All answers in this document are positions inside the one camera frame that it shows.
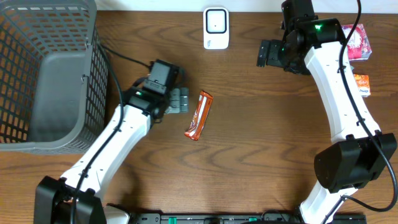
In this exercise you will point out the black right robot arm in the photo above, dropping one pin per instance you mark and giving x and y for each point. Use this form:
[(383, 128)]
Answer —
[(359, 150)]

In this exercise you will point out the white barcode scanner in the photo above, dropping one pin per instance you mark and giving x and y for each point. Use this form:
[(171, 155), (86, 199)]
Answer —
[(215, 28)]

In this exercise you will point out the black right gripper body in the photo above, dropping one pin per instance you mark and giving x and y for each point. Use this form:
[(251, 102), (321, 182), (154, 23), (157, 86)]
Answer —
[(280, 55)]

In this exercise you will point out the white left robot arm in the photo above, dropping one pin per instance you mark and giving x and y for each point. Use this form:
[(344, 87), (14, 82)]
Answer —
[(76, 197)]

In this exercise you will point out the purple tissue pack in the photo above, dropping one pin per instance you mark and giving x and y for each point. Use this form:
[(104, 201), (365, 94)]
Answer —
[(358, 45)]

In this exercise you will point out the red-brown chocolate bar wrapper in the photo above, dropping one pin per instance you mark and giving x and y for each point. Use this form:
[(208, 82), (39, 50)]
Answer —
[(199, 116)]

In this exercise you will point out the grey plastic mesh basket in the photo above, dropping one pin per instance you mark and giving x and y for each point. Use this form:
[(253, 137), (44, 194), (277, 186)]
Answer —
[(53, 77)]

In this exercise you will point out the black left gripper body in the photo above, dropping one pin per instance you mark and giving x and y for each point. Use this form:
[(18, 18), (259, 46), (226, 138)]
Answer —
[(171, 99)]

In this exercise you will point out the orange snack packet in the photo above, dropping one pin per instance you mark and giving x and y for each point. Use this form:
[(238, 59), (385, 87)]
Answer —
[(363, 84)]

